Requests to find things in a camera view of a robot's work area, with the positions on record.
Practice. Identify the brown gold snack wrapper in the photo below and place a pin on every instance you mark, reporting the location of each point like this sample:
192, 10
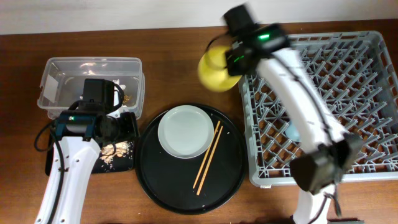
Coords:
127, 100

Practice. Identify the round black tray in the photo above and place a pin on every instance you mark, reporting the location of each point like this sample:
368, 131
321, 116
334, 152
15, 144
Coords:
168, 181

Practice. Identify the black rectangular tray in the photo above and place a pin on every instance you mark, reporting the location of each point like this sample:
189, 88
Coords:
124, 161

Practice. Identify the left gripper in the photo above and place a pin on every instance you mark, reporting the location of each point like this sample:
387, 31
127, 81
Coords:
130, 121

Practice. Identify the clear plastic bin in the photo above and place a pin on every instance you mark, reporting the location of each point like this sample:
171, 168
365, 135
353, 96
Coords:
63, 79

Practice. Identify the food scraps pile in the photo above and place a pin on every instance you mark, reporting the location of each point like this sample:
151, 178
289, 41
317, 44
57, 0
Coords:
112, 151

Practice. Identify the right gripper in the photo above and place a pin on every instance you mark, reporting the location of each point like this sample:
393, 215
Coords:
228, 61

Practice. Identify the grey dishwasher rack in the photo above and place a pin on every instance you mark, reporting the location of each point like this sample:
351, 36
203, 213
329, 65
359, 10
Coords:
353, 73

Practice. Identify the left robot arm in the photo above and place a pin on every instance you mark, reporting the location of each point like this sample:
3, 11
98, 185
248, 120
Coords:
65, 191

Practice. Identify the blue cup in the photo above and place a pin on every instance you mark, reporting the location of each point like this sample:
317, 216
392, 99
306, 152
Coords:
292, 133

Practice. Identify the grey plate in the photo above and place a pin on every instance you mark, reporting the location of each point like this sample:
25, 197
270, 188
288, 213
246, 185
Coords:
185, 131

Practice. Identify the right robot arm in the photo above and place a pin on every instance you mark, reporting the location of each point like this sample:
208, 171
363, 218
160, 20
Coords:
329, 148

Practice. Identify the yellow bowl with food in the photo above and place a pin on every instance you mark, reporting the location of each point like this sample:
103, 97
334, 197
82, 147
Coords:
211, 71

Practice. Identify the wooden chopstick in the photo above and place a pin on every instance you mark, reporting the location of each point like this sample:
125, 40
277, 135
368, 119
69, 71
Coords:
205, 156
209, 161

